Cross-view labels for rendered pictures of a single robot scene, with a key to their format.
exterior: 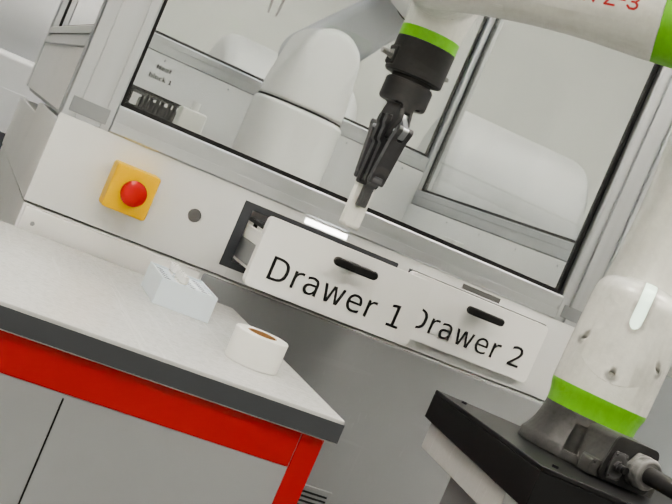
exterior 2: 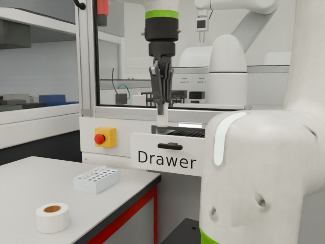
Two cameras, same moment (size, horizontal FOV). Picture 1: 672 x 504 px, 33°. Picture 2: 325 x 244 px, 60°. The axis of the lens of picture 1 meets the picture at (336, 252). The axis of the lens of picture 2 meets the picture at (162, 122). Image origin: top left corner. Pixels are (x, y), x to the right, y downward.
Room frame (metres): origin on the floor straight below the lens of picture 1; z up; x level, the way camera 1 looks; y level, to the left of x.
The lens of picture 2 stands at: (1.15, -0.56, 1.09)
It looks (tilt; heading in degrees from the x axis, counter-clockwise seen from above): 8 degrees down; 43
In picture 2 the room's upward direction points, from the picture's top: straight up
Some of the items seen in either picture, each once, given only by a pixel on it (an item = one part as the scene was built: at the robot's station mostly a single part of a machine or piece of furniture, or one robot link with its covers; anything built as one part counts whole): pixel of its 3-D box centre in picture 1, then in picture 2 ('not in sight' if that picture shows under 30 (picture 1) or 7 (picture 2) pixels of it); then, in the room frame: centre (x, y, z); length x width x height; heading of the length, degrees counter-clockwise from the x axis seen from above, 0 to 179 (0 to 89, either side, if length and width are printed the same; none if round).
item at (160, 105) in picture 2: (368, 191); (159, 106); (1.71, -0.01, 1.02); 0.03 x 0.01 x 0.05; 20
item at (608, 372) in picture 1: (620, 350); (256, 179); (1.51, -0.39, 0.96); 0.16 x 0.13 x 0.19; 167
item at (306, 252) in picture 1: (339, 282); (174, 154); (1.76, -0.02, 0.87); 0.29 x 0.02 x 0.11; 111
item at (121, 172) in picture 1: (130, 190); (105, 137); (1.77, 0.33, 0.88); 0.07 x 0.05 x 0.07; 111
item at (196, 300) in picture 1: (178, 291); (97, 179); (1.63, 0.18, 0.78); 0.12 x 0.08 x 0.04; 19
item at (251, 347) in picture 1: (256, 349); (52, 217); (1.42, 0.04, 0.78); 0.07 x 0.07 x 0.04
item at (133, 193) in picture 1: (133, 193); (99, 139); (1.74, 0.32, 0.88); 0.04 x 0.03 x 0.04; 111
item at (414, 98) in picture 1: (398, 110); (162, 59); (1.73, 0.00, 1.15); 0.08 x 0.07 x 0.09; 20
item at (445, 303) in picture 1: (468, 327); not in sight; (2.01, -0.27, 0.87); 0.29 x 0.02 x 0.11; 111
